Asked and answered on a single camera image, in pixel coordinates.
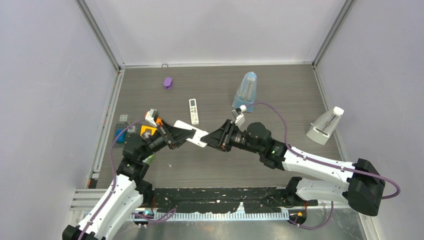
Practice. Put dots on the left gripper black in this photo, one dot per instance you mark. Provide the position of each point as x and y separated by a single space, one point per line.
176 136

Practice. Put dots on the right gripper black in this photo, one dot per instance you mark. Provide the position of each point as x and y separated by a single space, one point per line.
221 139

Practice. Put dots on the white remote control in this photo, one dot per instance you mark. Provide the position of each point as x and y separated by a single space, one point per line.
194 117

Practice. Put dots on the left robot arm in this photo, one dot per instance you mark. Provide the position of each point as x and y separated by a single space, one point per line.
128 189

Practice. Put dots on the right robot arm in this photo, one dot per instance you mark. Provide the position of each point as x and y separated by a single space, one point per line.
357 184

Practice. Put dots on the poker chip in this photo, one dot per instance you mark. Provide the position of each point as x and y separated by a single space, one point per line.
146 134

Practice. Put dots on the yellow tape measure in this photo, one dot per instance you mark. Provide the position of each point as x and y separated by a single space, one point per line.
147 128

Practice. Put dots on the green owl toy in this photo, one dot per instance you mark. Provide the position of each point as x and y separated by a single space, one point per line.
149 159

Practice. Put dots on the purple cap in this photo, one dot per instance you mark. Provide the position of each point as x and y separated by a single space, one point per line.
168 83

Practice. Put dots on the blue lego brick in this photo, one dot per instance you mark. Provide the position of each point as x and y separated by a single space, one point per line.
120 136

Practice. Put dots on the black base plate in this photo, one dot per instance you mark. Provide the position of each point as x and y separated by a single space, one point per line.
224 200

